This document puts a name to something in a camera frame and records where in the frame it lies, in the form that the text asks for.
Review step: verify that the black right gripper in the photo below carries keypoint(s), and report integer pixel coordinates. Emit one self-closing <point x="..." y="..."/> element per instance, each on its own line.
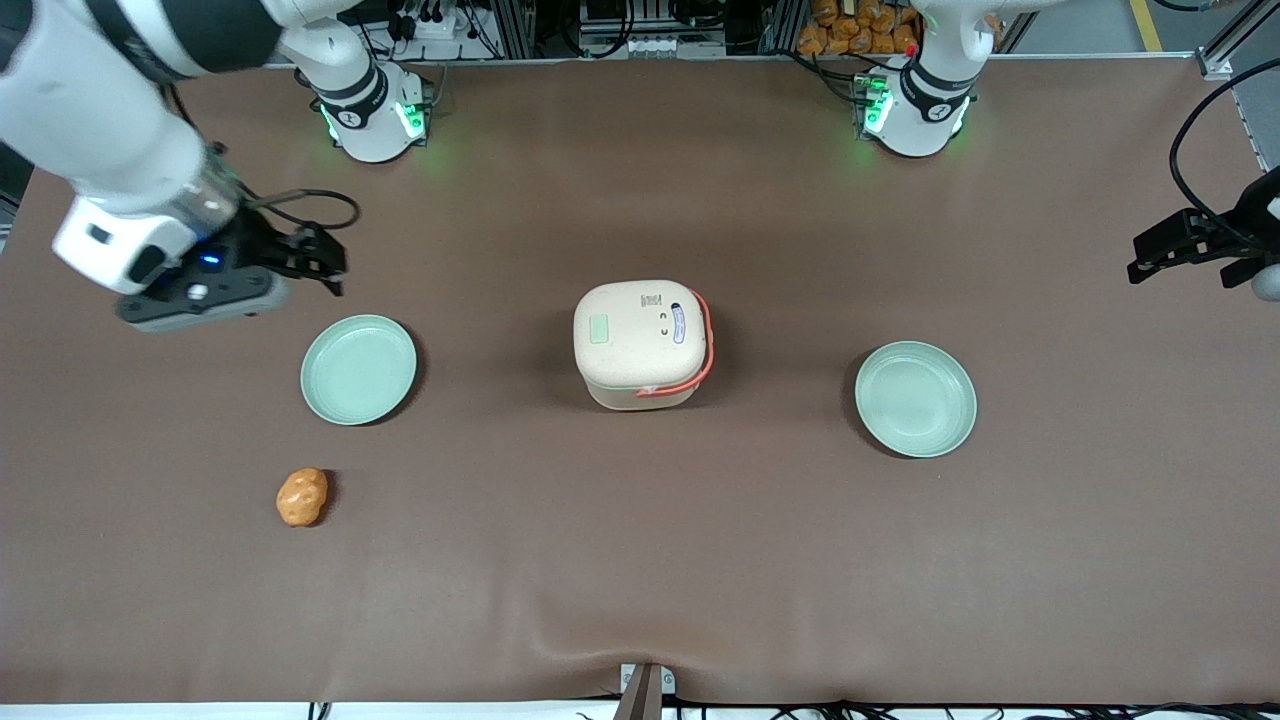
<point x="250" y="243"/>

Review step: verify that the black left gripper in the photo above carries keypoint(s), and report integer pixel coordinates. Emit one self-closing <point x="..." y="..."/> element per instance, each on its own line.
<point x="1252" y="220"/>

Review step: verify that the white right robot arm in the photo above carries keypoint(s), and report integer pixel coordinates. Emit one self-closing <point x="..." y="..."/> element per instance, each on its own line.
<point x="90" y="110"/>

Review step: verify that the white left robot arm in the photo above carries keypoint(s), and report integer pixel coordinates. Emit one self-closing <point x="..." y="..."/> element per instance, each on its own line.
<point x="915" y="115"/>

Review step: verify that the pale green round plate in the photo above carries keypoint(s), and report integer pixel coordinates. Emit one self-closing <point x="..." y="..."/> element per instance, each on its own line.
<point x="916" y="400"/>
<point x="358" y="370"/>

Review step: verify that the orange-brown bread roll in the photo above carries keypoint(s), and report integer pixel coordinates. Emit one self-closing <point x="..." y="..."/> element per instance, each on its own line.
<point x="301" y="497"/>

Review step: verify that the white power strip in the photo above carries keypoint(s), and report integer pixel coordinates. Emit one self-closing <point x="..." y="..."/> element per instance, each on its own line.
<point x="432" y="25"/>

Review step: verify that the bag of bread rolls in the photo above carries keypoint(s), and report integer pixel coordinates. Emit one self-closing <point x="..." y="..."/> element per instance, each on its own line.
<point x="850" y="30"/>

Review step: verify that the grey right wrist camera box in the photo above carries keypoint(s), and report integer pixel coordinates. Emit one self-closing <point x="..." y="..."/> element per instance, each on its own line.
<point x="200" y="312"/>

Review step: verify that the aluminium frame rail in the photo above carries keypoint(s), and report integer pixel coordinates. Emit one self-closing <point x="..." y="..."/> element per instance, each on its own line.
<point x="1225" y="50"/>

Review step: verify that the metal table edge bracket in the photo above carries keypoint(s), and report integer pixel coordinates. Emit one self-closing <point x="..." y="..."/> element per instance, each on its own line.
<point x="645" y="690"/>

